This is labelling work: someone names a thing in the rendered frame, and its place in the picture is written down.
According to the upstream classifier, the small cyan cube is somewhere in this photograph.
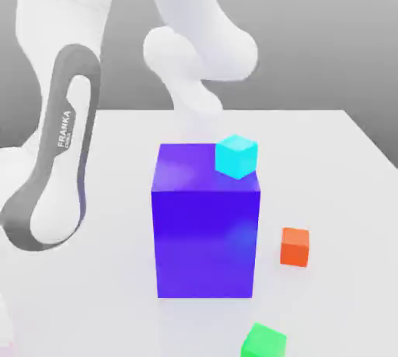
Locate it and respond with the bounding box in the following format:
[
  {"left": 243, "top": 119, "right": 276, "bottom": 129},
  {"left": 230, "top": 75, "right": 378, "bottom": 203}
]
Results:
[{"left": 215, "top": 134, "right": 259, "bottom": 181}]

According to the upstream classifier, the small orange cube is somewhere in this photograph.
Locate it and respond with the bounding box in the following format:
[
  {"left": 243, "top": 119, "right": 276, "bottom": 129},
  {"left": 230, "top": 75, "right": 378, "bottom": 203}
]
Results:
[{"left": 279, "top": 227, "right": 310, "bottom": 268}]

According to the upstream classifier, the small green cube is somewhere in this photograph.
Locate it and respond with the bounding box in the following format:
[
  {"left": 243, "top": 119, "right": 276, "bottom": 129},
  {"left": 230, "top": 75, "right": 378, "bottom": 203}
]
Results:
[{"left": 239, "top": 322, "right": 288, "bottom": 357}]

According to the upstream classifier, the large blue box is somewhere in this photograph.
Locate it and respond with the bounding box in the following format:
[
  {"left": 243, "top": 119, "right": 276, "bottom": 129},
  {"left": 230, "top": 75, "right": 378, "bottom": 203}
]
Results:
[{"left": 151, "top": 142, "right": 261, "bottom": 299}]

